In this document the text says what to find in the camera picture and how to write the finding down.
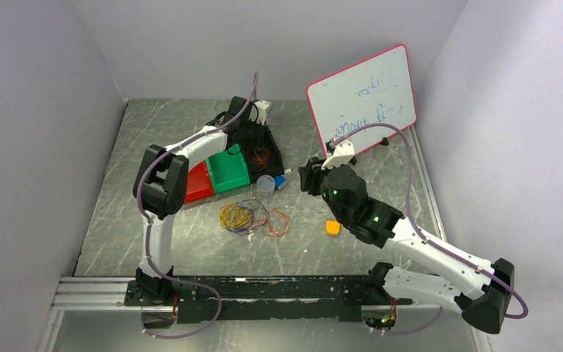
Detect yellow cable bundle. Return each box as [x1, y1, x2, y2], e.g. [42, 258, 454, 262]
[219, 202, 254, 232]

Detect clear round container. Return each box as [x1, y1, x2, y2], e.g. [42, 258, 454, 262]
[256, 175, 276, 197]

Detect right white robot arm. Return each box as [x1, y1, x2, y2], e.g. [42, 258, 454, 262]
[298, 158, 514, 334]

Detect blue eraser block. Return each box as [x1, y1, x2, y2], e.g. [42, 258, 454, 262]
[273, 175, 288, 190]

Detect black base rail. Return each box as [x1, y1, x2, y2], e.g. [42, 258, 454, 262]
[123, 274, 412, 324]

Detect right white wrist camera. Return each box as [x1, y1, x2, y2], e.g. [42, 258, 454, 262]
[321, 139, 356, 170]

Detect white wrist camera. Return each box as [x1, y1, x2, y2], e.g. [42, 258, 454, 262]
[253, 100, 273, 125]
[321, 139, 356, 170]

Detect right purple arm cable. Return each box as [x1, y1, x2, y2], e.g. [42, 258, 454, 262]
[327, 122, 529, 337]

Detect white board with red frame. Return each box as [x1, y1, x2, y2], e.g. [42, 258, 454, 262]
[306, 44, 416, 154]

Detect green plastic bin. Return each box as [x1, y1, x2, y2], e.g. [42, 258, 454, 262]
[205, 144, 251, 194]

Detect red plastic bin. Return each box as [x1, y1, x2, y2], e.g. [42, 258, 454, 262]
[185, 161, 216, 203]

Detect orange cable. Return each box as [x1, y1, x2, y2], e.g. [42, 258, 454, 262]
[246, 147, 272, 172]
[245, 147, 273, 173]
[254, 208, 291, 238]

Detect orange yellow block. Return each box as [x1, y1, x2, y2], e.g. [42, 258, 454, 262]
[325, 220, 342, 236]

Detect aluminium frame rail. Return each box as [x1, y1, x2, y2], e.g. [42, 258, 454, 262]
[51, 276, 131, 311]

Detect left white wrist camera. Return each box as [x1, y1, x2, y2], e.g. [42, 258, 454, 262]
[253, 100, 273, 125]

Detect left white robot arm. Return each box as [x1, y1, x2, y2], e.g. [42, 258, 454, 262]
[133, 97, 272, 305]

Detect black plastic bin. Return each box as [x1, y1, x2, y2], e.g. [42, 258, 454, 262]
[243, 127, 285, 183]

